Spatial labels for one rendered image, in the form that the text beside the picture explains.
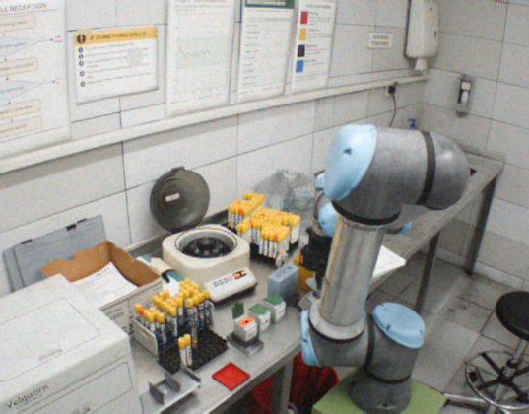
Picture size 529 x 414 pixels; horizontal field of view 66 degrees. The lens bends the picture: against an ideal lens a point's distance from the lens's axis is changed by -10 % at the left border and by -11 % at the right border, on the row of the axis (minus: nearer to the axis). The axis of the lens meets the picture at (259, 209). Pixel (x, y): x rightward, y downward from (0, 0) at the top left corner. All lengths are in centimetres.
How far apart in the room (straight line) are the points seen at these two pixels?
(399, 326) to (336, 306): 16
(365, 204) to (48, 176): 95
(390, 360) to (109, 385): 56
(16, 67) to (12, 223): 43
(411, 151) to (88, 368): 63
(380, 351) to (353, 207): 37
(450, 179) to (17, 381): 74
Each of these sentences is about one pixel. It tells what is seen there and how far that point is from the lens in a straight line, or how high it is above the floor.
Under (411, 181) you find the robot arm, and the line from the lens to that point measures 67.
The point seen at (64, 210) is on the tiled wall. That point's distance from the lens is 142.
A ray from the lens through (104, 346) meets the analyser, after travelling 82.
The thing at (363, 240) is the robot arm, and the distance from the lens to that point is 74.
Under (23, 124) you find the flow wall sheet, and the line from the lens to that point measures 129.
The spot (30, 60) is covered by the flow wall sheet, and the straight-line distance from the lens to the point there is 127.
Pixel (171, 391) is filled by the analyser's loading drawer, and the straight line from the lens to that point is 108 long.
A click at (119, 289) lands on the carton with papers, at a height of 94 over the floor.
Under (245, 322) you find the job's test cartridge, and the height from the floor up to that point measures 95.
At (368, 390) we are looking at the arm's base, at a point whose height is 96.
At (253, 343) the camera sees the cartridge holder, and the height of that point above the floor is 89.
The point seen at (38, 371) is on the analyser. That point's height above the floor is 117.
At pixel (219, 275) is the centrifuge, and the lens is 140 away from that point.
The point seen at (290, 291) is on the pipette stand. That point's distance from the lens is 139.
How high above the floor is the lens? 171
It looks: 25 degrees down
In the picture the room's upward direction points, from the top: 2 degrees clockwise
